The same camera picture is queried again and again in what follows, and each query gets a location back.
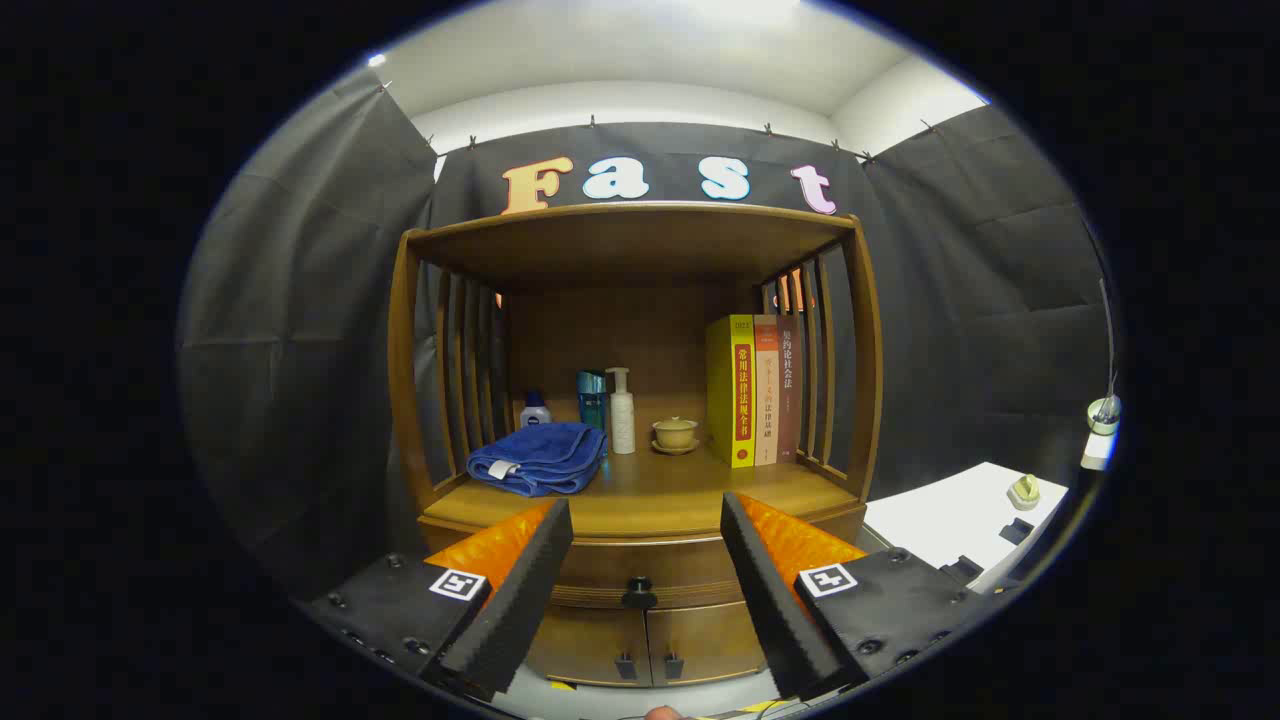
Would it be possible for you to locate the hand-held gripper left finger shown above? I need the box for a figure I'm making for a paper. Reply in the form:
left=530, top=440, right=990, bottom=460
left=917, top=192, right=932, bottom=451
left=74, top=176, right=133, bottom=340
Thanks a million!
left=300, top=498, right=575, bottom=703

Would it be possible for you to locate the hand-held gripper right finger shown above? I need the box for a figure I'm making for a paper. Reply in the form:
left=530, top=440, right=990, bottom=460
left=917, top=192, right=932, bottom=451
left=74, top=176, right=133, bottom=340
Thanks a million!
left=720, top=490, right=986, bottom=701

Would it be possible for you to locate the wooden drawer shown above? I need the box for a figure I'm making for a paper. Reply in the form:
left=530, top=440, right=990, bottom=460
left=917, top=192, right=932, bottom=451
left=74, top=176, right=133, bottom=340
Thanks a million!
left=428, top=532, right=865, bottom=609

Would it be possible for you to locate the wooden cabinet door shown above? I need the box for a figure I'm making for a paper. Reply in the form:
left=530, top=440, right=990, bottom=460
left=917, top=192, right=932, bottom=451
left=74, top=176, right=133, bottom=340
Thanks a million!
left=525, top=605, right=649, bottom=687
left=646, top=600, right=776, bottom=686

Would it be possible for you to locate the white side cabinet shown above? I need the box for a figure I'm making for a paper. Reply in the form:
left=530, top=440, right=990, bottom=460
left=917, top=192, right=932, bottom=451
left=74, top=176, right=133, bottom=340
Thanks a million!
left=863, top=461, right=1071, bottom=596

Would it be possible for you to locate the wooden cabinet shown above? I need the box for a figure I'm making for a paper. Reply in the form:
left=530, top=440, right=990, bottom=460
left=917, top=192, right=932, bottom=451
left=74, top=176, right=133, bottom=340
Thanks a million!
left=388, top=202, right=885, bottom=691

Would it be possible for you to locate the blue folded towel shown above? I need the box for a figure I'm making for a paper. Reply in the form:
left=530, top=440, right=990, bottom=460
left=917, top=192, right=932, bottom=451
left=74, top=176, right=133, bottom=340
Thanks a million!
left=466, top=422, right=609, bottom=498

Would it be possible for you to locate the orange and white book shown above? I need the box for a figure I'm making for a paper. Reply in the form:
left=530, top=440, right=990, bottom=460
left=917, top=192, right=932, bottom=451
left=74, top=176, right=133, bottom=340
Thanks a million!
left=753, top=315, right=781, bottom=467

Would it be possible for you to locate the brown book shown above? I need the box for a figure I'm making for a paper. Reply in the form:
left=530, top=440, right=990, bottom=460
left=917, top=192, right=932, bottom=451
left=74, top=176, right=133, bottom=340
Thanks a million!
left=776, top=315, right=803, bottom=464

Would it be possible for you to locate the white pump bottle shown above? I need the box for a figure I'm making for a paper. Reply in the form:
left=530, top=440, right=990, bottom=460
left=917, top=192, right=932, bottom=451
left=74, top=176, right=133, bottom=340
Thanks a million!
left=606, top=367, right=638, bottom=456

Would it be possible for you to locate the yellow book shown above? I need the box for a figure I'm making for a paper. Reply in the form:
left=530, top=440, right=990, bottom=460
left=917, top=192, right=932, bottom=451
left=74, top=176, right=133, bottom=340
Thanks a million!
left=706, top=314, right=758, bottom=469

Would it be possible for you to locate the blue cosmetic bottle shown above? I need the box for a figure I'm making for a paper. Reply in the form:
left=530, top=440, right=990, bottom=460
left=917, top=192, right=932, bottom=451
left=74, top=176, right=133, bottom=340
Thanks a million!
left=576, top=369, right=608, bottom=433

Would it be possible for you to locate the white clamp device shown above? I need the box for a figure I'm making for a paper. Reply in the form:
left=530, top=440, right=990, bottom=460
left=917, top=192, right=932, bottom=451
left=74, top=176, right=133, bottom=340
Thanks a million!
left=1080, top=395, right=1123, bottom=471

